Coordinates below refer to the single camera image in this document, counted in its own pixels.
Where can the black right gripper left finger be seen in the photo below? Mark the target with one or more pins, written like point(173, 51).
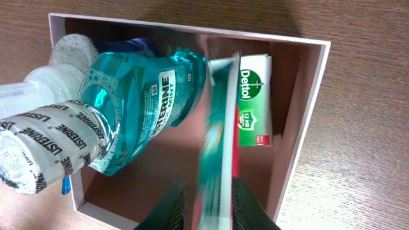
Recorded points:
point(168, 213)

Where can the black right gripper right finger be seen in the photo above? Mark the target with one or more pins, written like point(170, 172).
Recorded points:
point(248, 213)

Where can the green toothpaste tube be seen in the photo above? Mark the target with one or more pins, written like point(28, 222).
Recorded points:
point(213, 203)

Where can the green Dettol soap box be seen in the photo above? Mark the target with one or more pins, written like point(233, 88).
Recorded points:
point(254, 116)

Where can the teal Listerine mouthwash bottle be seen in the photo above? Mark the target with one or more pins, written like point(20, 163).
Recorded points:
point(125, 100)

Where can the purple foam soap pump bottle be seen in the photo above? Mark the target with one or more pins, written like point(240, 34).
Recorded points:
point(61, 79)

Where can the blue disposable razor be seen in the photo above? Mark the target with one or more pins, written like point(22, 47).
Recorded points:
point(65, 185)

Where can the pink open cardboard box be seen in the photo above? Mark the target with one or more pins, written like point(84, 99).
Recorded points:
point(125, 199)

